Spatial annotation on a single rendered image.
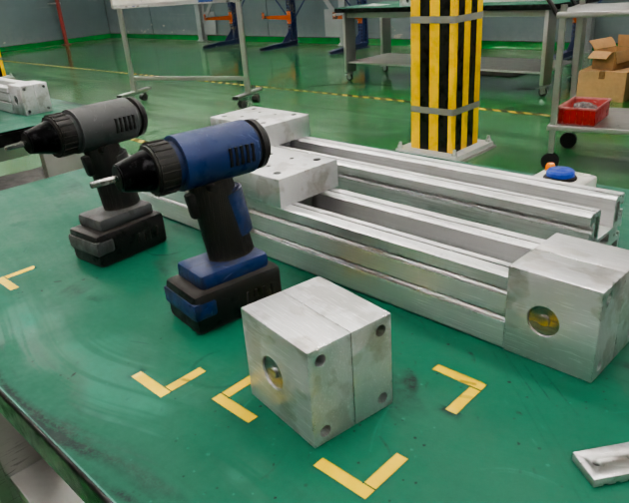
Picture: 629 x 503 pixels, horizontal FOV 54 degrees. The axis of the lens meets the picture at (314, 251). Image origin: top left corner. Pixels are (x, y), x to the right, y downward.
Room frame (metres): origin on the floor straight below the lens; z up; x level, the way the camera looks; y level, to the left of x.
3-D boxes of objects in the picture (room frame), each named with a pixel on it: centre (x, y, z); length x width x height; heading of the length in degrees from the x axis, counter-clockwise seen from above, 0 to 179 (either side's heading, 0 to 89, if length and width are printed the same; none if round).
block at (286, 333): (0.47, -0.01, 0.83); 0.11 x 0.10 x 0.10; 126
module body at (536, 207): (0.98, -0.09, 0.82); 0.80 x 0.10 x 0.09; 43
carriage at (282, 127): (1.16, 0.09, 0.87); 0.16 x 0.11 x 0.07; 43
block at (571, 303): (0.53, -0.26, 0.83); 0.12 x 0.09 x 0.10; 133
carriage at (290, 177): (0.85, 0.05, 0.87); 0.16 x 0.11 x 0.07; 43
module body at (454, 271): (0.85, 0.05, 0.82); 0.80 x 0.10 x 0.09; 43
